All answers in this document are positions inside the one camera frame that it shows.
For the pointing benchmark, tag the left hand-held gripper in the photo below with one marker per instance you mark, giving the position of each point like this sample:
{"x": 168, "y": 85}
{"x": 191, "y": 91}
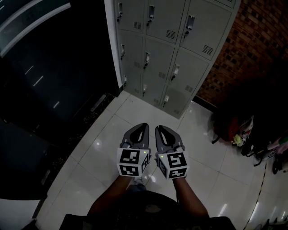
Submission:
{"x": 130, "y": 160}

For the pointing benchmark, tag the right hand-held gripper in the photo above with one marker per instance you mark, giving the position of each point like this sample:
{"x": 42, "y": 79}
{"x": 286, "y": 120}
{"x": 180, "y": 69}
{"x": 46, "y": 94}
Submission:
{"x": 176, "y": 162}

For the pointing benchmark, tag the grey metal locker cabinet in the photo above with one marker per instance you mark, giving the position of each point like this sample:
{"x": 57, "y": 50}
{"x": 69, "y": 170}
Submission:
{"x": 198, "y": 33}

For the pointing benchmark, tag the person's left forearm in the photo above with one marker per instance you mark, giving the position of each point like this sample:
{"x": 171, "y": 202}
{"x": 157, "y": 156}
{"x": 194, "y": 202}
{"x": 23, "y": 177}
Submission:
{"x": 112, "y": 193}

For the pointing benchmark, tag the person's right forearm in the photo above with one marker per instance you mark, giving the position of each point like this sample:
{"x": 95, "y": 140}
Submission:
{"x": 189, "y": 197}

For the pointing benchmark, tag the person's shoe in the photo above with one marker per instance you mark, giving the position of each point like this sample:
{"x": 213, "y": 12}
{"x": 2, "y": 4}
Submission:
{"x": 137, "y": 180}

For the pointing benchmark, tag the metal door floor lock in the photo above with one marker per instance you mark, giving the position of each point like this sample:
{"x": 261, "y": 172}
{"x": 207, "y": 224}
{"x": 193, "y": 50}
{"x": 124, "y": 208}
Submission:
{"x": 98, "y": 103}
{"x": 45, "y": 177}

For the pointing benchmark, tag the red bag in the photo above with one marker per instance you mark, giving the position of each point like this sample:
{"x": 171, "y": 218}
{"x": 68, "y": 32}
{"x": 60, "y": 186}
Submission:
{"x": 232, "y": 130}

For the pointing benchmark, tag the yellow green plush toy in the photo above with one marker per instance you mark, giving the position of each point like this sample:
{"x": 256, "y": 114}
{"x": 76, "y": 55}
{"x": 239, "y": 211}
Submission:
{"x": 237, "y": 139}

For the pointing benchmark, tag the white printed bag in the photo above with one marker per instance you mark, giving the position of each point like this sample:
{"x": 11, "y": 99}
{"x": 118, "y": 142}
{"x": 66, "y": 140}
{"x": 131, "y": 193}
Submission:
{"x": 247, "y": 130}

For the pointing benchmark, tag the person's dark shirt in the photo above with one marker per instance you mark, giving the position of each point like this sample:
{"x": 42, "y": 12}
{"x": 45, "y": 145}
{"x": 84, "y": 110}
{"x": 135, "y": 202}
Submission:
{"x": 146, "y": 221}

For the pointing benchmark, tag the black bag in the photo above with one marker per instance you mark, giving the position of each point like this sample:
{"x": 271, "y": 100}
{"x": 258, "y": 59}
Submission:
{"x": 254, "y": 150}

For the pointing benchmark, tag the dark glass door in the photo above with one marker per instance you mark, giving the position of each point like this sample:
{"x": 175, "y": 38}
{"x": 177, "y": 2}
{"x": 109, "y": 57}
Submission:
{"x": 56, "y": 67}

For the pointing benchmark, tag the striped floor strip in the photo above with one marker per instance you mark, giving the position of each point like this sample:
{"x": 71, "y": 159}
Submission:
{"x": 261, "y": 191}

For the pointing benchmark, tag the pink item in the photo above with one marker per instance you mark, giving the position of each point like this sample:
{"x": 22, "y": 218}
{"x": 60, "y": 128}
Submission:
{"x": 279, "y": 144}

